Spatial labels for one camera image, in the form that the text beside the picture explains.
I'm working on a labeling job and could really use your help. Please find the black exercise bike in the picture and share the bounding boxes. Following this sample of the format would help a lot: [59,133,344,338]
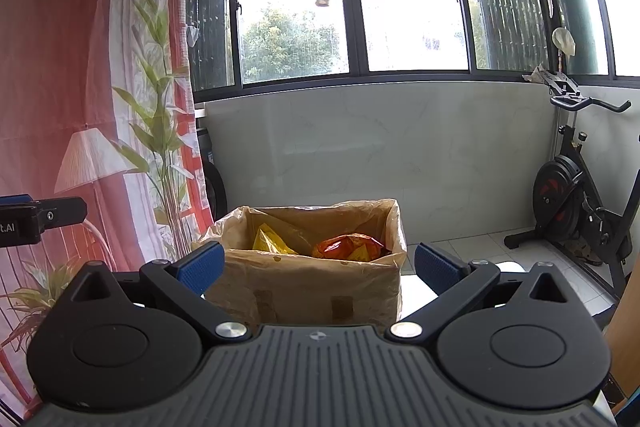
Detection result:
[504,77,640,303]

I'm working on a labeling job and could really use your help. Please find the white hanging cloth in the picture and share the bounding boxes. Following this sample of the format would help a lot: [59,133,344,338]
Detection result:
[552,27,577,58]

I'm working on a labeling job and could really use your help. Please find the rag on bike handlebar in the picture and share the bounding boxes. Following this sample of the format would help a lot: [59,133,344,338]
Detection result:
[522,64,552,84]

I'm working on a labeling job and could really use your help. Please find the brown cardboard box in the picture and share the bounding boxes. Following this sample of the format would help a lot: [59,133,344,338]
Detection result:
[192,199,408,328]

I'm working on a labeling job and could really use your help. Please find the printed backdrop curtain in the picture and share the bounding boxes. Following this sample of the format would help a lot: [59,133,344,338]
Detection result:
[0,0,215,418]

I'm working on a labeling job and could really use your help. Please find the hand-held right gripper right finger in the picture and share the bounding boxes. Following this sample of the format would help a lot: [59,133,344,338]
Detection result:
[384,243,576,342]

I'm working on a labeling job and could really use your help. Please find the yellow snack bag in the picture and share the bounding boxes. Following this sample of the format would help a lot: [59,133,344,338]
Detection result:
[252,224,301,256]

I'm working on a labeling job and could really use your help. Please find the pair of shoes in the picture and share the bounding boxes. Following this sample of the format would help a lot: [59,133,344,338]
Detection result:
[564,241,607,268]

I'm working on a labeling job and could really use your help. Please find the orange red snack bag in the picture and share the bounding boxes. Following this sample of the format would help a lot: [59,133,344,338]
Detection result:
[312,234,394,264]

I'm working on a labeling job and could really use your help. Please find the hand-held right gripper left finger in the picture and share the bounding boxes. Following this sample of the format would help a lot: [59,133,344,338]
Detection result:
[67,241,253,343]

